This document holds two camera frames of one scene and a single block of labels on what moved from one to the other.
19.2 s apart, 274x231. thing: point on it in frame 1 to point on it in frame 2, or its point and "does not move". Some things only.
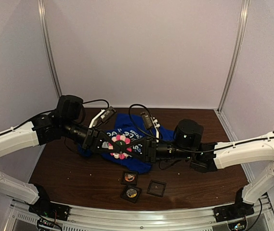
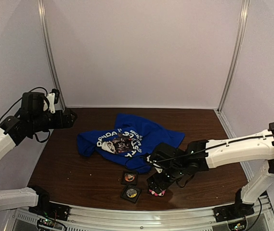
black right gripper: [151, 150] to [156, 182]
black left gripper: [90, 139] to [65, 118]
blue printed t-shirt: [124, 145] does not move
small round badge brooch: [131, 193] does not move
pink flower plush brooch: [122, 140] to [161, 194]
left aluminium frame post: [48, 48] does not move
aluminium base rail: [264, 216] does not move
